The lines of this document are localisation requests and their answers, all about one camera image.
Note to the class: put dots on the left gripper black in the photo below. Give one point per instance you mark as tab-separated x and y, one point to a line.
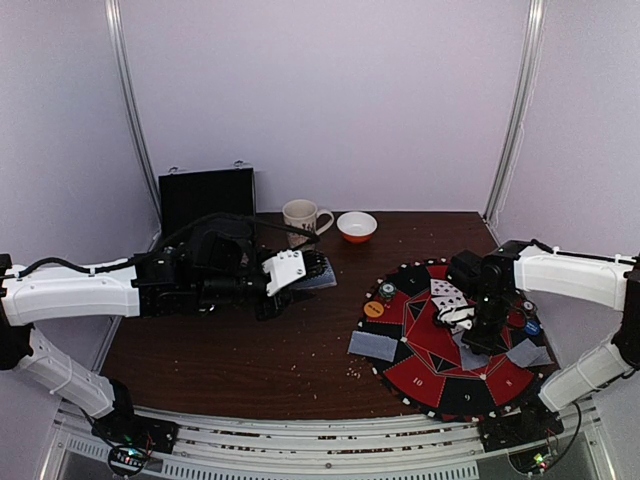
284	299

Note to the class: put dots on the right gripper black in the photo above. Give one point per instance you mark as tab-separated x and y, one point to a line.
482	341

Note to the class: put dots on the stack of poker chips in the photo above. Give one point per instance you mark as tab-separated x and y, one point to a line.
387	291
529	308

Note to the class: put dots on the blue small blind button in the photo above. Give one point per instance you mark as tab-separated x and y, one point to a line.
532	328

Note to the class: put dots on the nine of diamonds card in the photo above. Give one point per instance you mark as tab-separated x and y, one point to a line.
439	287

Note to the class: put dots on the deck of playing cards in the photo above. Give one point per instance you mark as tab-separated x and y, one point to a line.
324	278

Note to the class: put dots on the face down community card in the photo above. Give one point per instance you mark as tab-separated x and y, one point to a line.
468	360

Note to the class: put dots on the orange big blind button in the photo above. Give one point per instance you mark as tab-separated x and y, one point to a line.
374	309

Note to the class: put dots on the face up spades card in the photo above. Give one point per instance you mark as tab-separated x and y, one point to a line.
447	303

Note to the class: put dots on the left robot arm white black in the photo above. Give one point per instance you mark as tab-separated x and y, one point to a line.
54	288

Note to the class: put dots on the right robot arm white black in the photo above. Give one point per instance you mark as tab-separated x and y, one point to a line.
587	306

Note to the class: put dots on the white floral ceramic mug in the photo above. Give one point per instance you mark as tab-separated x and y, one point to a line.
305	214

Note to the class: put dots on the red black poker mat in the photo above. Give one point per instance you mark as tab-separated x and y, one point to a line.
420	362

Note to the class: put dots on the orange white ceramic bowl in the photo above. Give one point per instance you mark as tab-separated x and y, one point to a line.
357	227

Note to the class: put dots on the black poker chip case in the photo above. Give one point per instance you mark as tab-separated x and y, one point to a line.
185	197

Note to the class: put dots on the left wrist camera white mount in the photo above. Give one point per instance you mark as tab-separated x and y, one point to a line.
283	269

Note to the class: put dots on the aluminium front rail base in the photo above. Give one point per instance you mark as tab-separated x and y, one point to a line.
401	447

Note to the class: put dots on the left aluminium frame post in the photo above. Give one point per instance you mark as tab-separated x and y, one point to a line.
133	118

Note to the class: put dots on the aluminium frame post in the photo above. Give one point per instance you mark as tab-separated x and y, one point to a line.
133	118
525	85

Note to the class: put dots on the right aluminium frame post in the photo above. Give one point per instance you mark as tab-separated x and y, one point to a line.
525	85

